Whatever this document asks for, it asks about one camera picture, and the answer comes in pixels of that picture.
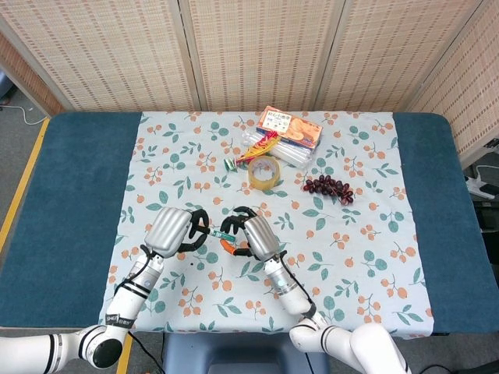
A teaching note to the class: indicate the woven bamboo folding screen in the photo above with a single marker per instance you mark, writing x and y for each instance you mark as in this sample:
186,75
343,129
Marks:
249,50

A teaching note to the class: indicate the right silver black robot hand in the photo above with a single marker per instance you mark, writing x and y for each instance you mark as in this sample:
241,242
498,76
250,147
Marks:
259,233

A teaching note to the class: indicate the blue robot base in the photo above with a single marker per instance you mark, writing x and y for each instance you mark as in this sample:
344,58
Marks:
241,354

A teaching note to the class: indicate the clear plastic straws pack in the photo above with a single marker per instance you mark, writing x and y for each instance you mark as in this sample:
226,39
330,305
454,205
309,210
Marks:
292,154

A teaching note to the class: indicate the clear packing tape roll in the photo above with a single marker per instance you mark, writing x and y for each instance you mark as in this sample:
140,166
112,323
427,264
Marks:
266,180

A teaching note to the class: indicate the striped party blowers bundle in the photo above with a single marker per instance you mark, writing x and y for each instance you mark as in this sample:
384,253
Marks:
231,163

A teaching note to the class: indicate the teal table cover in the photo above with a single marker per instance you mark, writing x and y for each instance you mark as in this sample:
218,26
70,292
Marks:
70,195

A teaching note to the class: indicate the orange biscuit box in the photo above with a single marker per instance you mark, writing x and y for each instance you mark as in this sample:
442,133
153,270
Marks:
296,130

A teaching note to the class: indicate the dark red grape bunch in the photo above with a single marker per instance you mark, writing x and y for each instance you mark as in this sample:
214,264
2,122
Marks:
327,186

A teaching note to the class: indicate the floral fruit print tablecloth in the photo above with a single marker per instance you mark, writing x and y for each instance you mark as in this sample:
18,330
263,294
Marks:
351,280

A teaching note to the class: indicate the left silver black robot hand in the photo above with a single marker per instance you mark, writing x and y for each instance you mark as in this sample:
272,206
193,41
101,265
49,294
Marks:
167,231

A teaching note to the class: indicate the white power strip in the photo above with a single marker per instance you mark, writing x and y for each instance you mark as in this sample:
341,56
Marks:
477,183

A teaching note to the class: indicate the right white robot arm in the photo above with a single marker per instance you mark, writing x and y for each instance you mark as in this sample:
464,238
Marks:
290,290

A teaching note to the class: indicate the green silver marker body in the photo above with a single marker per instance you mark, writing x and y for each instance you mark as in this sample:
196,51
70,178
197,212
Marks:
223,235

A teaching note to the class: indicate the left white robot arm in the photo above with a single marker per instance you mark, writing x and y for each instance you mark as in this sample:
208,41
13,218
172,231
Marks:
124,300

